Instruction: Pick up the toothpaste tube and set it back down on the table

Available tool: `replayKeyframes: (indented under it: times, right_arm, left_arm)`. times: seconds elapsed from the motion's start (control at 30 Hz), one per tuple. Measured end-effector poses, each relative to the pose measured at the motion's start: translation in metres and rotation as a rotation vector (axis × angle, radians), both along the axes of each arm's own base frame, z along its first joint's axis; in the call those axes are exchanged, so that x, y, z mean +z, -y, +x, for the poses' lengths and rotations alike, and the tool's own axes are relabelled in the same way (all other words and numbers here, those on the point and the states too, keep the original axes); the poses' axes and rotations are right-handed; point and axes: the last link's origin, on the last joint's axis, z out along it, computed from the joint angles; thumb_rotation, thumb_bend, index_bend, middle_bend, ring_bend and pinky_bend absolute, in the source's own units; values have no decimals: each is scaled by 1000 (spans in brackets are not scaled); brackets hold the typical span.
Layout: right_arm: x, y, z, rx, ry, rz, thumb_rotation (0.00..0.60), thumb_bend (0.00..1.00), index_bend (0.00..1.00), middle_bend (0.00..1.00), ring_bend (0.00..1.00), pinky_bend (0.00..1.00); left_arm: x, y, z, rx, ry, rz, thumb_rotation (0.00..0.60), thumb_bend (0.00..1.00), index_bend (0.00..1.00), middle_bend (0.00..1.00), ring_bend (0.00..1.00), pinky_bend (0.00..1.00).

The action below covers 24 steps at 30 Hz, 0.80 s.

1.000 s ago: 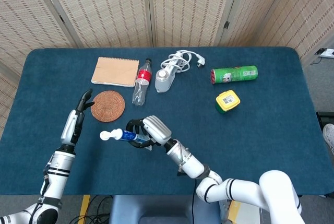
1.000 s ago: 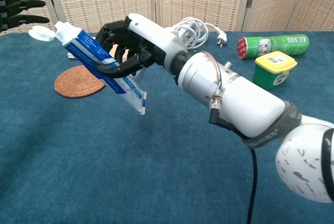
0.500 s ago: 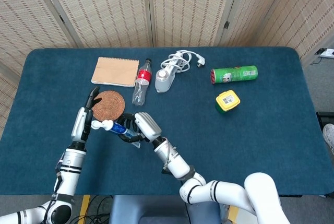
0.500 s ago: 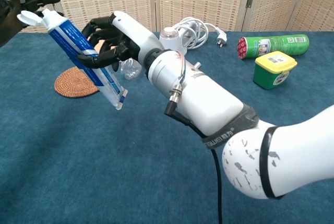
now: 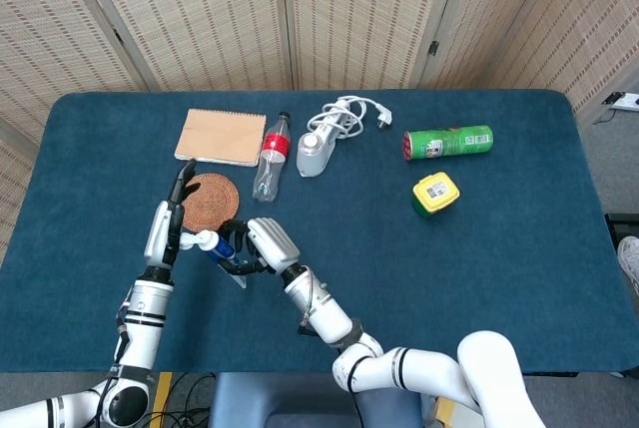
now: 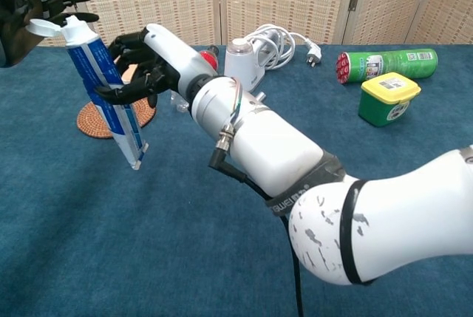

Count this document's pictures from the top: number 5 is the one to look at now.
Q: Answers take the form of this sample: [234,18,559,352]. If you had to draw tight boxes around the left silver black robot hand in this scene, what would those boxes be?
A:
[143,159,202,270]

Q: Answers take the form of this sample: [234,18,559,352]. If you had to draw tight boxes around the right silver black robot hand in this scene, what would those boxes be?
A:
[218,216,302,279]

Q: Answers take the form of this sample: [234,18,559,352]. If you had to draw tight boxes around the blue white toothpaste tube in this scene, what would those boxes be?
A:
[178,229,250,290]

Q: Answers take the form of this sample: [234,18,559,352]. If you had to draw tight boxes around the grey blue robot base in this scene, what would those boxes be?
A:
[207,371,425,428]

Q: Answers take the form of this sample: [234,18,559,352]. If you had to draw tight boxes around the round woven rattan coaster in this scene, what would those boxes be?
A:
[180,173,241,233]

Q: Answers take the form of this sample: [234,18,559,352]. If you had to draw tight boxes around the empty red label plastic bottle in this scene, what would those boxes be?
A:
[252,111,293,204]

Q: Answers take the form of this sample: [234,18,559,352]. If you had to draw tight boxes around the white handheld garment steamer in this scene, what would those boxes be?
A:
[296,116,346,179]

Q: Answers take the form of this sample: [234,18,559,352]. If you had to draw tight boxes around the tan spiral notebook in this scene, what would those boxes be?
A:
[173,108,268,168]

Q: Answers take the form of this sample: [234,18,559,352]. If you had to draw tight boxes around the woven folding screen panel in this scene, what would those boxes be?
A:
[0,118,42,264]
[418,0,568,92]
[486,0,639,125]
[67,0,296,93]
[0,0,151,145]
[279,0,468,92]

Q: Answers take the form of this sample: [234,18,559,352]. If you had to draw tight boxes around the blue table cloth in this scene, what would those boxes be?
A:
[0,90,631,374]

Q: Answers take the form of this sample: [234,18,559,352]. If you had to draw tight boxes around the yellow floor tape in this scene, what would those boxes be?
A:
[149,371,174,417]

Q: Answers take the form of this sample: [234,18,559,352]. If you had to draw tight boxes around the green box with yellow lid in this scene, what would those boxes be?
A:
[411,173,461,219]

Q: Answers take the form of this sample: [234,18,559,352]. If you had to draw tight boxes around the green cylindrical snack can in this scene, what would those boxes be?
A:
[402,124,495,164]

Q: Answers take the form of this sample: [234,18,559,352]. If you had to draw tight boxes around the yellow cardboard box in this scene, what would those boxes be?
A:
[432,395,473,424]

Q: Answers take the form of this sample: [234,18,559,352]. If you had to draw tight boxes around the black box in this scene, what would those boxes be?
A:
[604,213,639,249]

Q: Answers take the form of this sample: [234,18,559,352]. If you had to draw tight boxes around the white sneaker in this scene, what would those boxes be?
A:
[616,236,639,297]

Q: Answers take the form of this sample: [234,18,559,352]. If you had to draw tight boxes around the white power strip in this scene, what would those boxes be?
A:
[601,92,639,113]

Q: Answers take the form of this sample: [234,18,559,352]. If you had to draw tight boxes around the white power cord with plug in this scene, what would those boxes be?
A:
[306,95,393,140]

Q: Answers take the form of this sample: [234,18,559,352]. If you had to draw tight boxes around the black floor cables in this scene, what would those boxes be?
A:
[147,372,217,428]

